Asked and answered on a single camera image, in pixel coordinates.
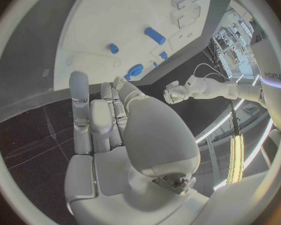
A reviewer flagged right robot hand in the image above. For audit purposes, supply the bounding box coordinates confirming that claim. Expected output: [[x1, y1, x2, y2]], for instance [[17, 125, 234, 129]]
[[64, 71, 210, 225]]

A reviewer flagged blue gear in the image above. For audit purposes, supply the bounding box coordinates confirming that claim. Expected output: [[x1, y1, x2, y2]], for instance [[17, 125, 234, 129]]
[[127, 63, 145, 78]]

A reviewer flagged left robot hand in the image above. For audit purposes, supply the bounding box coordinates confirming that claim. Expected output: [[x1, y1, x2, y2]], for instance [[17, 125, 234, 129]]
[[163, 80, 192, 105]]

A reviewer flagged long blue cylinder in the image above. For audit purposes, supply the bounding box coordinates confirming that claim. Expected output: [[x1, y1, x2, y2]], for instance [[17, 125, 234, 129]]
[[143, 27, 167, 46]]

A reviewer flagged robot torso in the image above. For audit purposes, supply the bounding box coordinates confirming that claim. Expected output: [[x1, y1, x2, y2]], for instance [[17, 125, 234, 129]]
[[249, 38, 281, 133]]

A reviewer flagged short blue cylinder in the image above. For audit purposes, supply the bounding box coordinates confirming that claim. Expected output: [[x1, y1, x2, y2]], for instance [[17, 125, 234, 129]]
[[108, 43, 120, 55]]

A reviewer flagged workshop shelf rack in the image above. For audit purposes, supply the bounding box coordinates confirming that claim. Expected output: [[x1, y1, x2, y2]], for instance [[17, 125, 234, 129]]
[[209, 4, 265, 81]]

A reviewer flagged white cable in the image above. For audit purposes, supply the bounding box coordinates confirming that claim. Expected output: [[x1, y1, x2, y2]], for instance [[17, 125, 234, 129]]
[[192, 62, 229, 81], [203, 72, 227, 79]]

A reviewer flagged glowing light bar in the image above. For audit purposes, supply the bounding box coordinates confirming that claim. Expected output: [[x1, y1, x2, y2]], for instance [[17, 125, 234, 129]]
[[225, 132, 246, 186]]

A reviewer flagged white task board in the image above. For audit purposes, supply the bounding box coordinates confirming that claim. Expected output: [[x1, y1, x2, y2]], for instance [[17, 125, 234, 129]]
[[53, 0, 215, 92]]

